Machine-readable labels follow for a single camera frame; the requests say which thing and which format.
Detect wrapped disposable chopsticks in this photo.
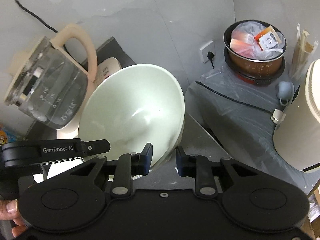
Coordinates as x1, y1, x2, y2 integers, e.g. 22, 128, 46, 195
289, 24, 317, 79

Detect red and black pot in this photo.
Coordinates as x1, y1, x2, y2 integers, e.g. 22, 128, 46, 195
224, 48, 286, 87

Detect black rice cooker cable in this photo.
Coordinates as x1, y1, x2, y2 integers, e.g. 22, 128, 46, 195
202, 81, 275, 114

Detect cream rice cooker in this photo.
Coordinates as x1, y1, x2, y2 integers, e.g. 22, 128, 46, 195
272, 59, 320, 173

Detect white cable connector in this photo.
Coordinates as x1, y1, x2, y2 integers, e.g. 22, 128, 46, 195
270, 108, 287, 124

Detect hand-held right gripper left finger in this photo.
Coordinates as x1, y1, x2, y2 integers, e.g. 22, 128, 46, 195
67, 142, 153, 198

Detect clear plastic bag of packets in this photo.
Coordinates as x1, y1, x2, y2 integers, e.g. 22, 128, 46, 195
229, 21, 286, 60

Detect white wall socket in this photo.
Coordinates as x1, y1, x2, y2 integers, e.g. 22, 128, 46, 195
199, 40, 215, 63

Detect black kettle power cable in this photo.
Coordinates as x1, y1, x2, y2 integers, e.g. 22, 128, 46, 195
4, 0, 58, 33

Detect pale blue cup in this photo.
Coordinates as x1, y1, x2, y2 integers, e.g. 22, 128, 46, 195
275, 81, 295, 106

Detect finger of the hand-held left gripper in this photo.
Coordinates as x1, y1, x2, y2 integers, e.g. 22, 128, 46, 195
83, 139, 111, 157

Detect person's left hand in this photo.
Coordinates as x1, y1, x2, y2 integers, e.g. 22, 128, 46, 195
0, 199, 27, 238

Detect white bowl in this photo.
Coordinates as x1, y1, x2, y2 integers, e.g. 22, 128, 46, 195
78, 64, 186, 180

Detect colourful snack packet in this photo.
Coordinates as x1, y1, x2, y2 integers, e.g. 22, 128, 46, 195
0, 126, 18, 146

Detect glass kettle with cream handle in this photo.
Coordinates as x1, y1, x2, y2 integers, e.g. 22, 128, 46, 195
4, 24, 97, 130

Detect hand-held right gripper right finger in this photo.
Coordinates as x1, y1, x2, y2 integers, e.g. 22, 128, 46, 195
175, 146, 265, 198

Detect brown cooker inner pot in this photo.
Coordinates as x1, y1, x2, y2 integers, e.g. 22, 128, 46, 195
223, 20, 287, 74

